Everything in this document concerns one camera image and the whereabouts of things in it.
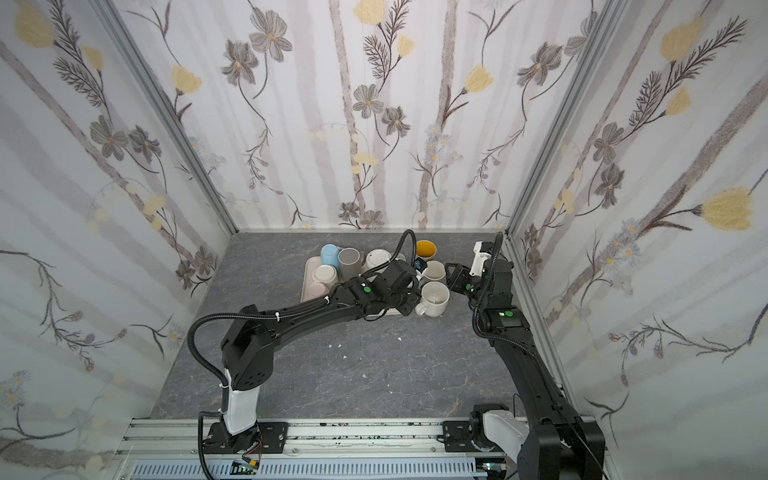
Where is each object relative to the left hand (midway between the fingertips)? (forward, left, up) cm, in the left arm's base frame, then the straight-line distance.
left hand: (411, 287), depth 85 cm
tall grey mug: (+14, +19, -6) cm, 24 cm away
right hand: (+2, -9, +10) cm, 14 cm away
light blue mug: (+19, +26, -8) cm, 33 cm away
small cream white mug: (+12, +28, -10) cm, 32 cm away
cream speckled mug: (+4, -9, -13) cm, 16 cm away
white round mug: (+18, +10, -9) cm, 23 cm away
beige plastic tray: (+22, +35, -17) cm, 45 cm away
